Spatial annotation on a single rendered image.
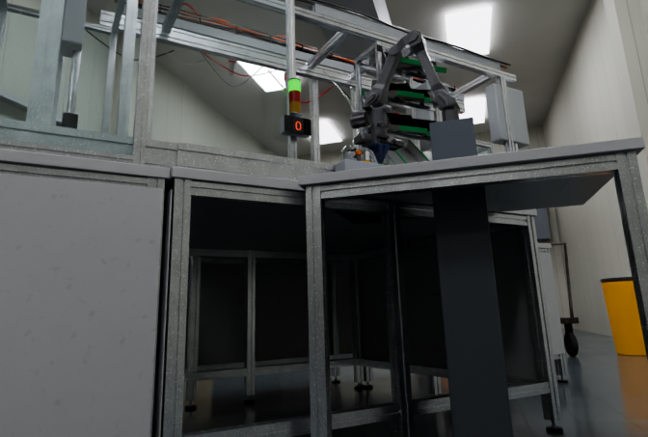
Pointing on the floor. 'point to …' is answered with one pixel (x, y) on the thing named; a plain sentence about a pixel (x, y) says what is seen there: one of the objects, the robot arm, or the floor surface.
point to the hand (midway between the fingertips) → (380, 155)
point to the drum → (624, 315)
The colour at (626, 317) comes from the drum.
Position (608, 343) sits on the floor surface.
